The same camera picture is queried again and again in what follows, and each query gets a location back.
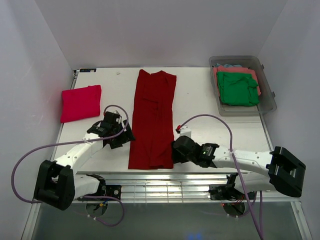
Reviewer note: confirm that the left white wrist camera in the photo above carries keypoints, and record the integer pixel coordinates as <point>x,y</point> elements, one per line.
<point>116,117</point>

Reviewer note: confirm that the folded pink red t shirt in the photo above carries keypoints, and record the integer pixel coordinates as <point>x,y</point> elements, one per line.
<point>81,103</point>

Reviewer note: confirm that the salmon pink t shirt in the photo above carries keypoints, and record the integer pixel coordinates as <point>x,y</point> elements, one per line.
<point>251,72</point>

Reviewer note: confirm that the light blue t shirt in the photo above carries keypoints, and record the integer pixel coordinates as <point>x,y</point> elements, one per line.
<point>228,65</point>

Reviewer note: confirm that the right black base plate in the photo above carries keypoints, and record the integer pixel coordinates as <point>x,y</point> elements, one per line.
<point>222,192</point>

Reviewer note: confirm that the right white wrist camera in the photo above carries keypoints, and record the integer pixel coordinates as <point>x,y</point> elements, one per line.
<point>184,131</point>

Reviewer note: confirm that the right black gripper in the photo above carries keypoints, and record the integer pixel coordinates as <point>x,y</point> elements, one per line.
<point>177,157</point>

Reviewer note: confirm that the green t shirt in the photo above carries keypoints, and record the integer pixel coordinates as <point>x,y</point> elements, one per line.
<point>237,89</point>

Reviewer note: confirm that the clear plastic bin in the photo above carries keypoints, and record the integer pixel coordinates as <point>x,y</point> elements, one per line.
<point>266,98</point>

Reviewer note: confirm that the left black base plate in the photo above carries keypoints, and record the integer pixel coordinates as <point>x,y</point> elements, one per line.
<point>112,191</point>

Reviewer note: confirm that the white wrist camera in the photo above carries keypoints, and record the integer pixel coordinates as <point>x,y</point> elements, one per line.
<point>116,117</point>
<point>184,131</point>

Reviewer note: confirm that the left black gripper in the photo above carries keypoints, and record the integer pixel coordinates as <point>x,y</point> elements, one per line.
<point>127,136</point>

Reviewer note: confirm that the dark red t shirt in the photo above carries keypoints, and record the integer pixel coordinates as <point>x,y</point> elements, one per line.
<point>152,121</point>

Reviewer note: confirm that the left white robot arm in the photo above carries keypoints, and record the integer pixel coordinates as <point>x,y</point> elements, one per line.
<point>58,183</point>

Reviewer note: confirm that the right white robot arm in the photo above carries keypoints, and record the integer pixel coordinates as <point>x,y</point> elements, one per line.
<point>276,170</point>

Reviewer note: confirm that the blue label sticker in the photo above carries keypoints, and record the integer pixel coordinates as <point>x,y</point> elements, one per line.
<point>87,70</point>

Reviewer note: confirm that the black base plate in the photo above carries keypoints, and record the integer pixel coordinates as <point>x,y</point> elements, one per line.
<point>112,191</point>
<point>222,192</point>

